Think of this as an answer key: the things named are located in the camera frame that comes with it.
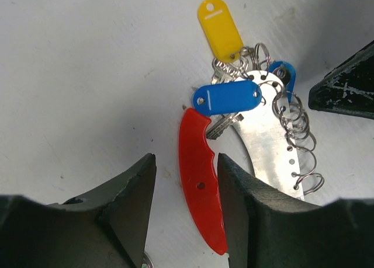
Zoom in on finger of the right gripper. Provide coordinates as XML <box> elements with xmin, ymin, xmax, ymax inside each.
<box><xmin>308</xmin><ymin>42</ymin><xmax>374</xmax><ymax>119</ymax></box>

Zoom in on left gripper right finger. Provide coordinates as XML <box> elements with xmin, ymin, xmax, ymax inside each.
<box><xmin>217</xmin><ymin>154</ymin><xmax>373</xmax><ymax>267</ymax></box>

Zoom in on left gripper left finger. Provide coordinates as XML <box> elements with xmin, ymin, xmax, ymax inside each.
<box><xmin>1</xmin><ymin>154</ymin><xmax>157</xmax><ymax>267</ymax></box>

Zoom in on blue tagged key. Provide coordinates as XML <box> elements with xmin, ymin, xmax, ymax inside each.
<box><xmin>269</xmin><ymin>61</ymin><xmax>296</xmax><ymax>103</ymax></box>
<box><xmin>192</xmin><ymin>79</ymin><xmax>262</xmax><ymax>140</ymax></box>

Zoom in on metal key holder red handle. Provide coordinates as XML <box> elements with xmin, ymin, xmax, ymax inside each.
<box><xmin>178</xmin><ymin>43</ymin><xmax>325</xmax><ymax>256</ymax></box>

